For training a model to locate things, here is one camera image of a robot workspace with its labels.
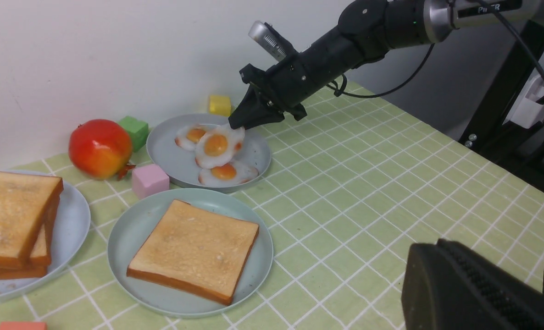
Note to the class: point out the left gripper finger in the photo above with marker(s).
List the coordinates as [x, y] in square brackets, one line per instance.
[448, 286]

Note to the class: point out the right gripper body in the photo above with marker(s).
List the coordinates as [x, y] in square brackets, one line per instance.
[286, 84]

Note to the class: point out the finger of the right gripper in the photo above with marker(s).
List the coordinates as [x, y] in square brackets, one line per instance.
[243, 115]
[265, 113]

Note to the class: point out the fried egg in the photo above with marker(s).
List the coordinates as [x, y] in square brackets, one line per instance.
[188, 136]
[231, 174]
[218, 146]

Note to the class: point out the toast slice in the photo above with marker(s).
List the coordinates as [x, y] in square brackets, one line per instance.
[39, 260]
[196, 251]
[26, 202]

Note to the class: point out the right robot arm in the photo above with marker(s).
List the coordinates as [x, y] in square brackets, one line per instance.
[366, 31]

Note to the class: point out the yellow cube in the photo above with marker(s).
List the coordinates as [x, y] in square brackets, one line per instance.
[220, 105]

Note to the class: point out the grey egg plate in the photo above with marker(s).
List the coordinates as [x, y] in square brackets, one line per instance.
[180, 165]

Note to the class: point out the green cube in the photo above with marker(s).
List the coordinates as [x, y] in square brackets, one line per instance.
[137, 130]

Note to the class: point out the pink cube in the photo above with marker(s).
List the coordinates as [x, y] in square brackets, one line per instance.
[148, 180]

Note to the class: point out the red yellow apple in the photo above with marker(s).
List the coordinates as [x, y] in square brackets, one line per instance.
[101, 149]

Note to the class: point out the black metal stand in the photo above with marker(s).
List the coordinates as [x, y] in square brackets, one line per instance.
[492, 135]

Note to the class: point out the teal empty plate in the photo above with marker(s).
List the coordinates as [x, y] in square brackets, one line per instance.
[136, 224]

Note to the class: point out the light blue bread plate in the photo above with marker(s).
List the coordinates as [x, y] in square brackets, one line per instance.
[72, 221]

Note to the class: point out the red cube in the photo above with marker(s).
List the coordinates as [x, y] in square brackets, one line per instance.
[23, 325]

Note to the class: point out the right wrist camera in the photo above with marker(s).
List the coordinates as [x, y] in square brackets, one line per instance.
[271, 41]

